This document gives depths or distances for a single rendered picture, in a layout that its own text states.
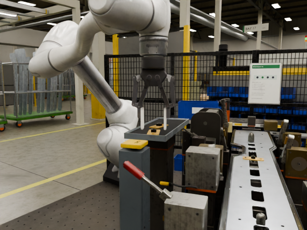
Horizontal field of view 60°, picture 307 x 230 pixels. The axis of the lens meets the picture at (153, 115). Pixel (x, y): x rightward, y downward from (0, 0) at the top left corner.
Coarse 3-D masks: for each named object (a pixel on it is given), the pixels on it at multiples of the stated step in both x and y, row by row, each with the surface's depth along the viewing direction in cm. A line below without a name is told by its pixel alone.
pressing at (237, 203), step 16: (240, 144) 137; (256, 144) 137; (272, 144) 137; (240, 160) 110; (272, 160) 110; (240, 176) 92; (256, 176) 92; (272, 176) 92; (224, 192) 79; (240, 192) 79; (272, 192) 79; (288, 192) 80; (224, 208) 69; (240, 208) 69; (272, 208) 69; (288, 208) 69; (224, 224) 61; (240, 224) 62; (256, 224) 62; (272, 224) 62; (288, 224) 62
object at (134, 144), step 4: (128, 140) 77; (132, 140) 77; (136, 140) 77; (140, 140) 77; (144, 140) 77; (124, 144) 72; (128, 144) 72; (132, 144) 72; (136, 144) 72; (140, 144) 72; (144, 144) 74; (132, 148) 72; (136, 148) 71; (140, 148) 71
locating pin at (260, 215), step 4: (256, 216) 62; (260, 216) 61; (264, 216) 61; (256, 220) 62; (260, 220) 61; (264, 220) 61; (260, 224) 62; (264, 224) 62; (260, 228) 62; (264, 228) 62
